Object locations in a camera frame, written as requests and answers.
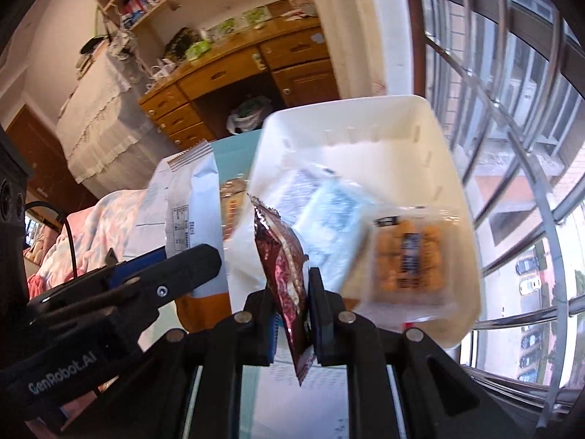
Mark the clear bag of brown snacks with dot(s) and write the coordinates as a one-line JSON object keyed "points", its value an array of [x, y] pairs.
{"points": [[231, 206]]}

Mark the green tissue packet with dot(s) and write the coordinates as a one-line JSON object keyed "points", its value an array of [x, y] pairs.
{"points": [[197, 48]]}

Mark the white power strip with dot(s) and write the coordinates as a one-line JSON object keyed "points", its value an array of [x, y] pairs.
{"points": [[157, 72]]}

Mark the dark patterned box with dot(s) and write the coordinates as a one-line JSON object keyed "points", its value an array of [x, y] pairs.
{"points": [[178, 43]]}

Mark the white lace bed cover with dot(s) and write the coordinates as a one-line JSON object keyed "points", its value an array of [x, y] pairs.
{"points": [[100, 114]]}

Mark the wooden desk with drawers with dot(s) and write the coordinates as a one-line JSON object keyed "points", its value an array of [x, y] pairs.
{"points": [[219, 73]]}

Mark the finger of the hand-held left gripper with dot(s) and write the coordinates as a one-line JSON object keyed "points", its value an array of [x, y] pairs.
{"points": [[183, 272], [137, 264]]}

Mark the row of red books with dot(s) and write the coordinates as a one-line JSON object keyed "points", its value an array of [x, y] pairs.
{"points": [[137, 7]]}

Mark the steel window guard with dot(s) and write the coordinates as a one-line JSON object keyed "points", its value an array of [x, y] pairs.
{"points": [[525, 146]]}

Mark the plastic bag with greens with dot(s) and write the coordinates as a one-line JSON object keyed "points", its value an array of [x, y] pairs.
{"points": [[249, 116]]}

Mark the white pale-blue snack packet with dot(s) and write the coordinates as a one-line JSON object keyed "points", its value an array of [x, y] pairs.
{"points": [[336, 210]]}

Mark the white plastic bin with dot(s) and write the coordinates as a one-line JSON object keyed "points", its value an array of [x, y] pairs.
{"points": [[388, 146]]}

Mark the white and orange snack packet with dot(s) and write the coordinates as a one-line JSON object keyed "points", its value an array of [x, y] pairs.
{"points": [[192, 210]]}

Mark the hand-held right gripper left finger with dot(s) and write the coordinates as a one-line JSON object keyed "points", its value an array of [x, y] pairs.
{"points": [[270, 338]]}

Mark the pale printed curtain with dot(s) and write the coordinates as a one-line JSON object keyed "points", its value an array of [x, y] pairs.
{"points": [[356, 32]]}

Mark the dark red foil snack packet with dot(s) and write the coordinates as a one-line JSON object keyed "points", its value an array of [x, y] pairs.
{"points": [[283, 274]]}

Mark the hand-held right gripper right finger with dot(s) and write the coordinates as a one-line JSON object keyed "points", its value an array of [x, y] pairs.
{"points": [[322, 324]]}

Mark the dark wooden cabinet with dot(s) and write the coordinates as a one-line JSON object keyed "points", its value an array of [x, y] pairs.
{"points": [[45, 164]]}

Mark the pink floral blanket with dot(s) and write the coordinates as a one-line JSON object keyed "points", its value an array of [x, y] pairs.
{"points": [[91, 233]]}

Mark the clear tray of orange snacks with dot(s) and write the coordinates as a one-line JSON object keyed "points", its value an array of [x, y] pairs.
{"points": [[393, 260]]}

